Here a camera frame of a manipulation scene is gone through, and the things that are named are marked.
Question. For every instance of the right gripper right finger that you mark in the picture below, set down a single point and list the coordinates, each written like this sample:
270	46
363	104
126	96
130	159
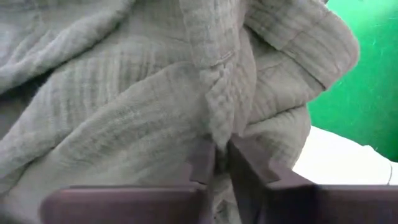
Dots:
311	205

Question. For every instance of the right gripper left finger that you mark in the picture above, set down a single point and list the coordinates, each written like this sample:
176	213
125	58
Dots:
124	205

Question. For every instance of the dark green sweatshirt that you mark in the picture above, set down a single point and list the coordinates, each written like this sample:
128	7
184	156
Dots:
124	93

